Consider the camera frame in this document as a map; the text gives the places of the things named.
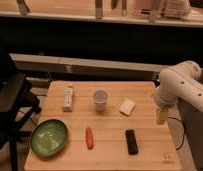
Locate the green ceramic bowl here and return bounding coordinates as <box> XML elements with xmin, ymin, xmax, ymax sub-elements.
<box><xmin>30</xmin><ymin>119</ymin><xmax>68</xmax><ymax>157</ymax></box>

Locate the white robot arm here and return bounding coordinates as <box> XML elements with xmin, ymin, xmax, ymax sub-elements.
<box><xmin>154</xmin><ymin>61</ymin><xmax>203</xmax><ymax>125</ymax></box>

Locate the black remote control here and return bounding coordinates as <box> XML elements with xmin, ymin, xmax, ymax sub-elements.
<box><xmin>125</xmin><ymin>130</ymin><xmax>138</xmax><ymax>155</ymax></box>

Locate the white paper cup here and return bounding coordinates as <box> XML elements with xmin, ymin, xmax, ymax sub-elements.
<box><xmin>93</xmin><ymin>90</ymin><xmax>108</xmax><ymax>112</ymax></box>

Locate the white bottle lying down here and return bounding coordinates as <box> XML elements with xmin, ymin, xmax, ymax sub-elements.
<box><xmin>62</xmin><ymin>84</ymin><xmax>75</xmax><ymax>112</ymax></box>

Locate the black chair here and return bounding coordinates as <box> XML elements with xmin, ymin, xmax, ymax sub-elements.
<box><xmin>0</xmin><ymin>51</ymin><xmax>41</xmax><ymax>171</ymax></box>

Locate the black cable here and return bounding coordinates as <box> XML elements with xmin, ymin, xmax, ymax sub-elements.
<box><xmin>167</xmin><ymin>116</ymin><xmax>186</xmax><ymax>151</ymax></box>

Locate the grey bench rail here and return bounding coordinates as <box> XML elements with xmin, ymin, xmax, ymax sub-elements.
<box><xmin>11</xmin><ymin>53</ymin><xmax>166</xmax><ymax>80</ymax></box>

